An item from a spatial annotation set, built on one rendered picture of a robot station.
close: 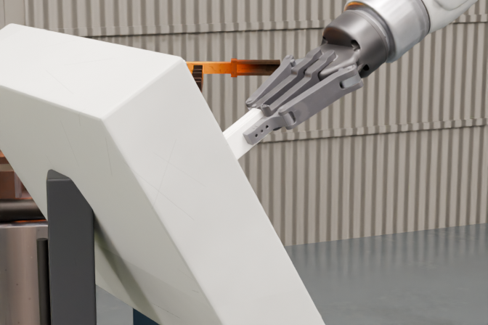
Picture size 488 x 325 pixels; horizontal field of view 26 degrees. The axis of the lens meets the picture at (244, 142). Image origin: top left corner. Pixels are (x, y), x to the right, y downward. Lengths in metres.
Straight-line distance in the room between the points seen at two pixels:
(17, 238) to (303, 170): 3.02
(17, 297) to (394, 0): 0.62
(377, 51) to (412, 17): 0.06
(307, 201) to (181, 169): 3.60
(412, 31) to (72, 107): 0.53
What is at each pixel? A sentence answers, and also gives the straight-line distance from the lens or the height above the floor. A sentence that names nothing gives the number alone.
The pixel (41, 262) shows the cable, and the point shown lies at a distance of 0.97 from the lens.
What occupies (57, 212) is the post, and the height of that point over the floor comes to 1.05.
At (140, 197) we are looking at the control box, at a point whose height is 1.09.
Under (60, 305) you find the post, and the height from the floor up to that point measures 0.96.
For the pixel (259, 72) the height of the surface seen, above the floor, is 1.00.
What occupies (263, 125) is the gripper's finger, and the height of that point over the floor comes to 1.08.
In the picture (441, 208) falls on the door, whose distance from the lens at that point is 4.70.
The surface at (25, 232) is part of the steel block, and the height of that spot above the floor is 0.91.
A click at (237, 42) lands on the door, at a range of 4.14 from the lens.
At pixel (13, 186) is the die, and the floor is 0.96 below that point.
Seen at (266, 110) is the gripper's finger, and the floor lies 1.10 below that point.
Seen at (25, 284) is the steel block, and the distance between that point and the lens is 1.42.
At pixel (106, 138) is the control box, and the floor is 1.14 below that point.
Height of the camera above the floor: 1.29
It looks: 12 degrees down
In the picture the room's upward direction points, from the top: straight up
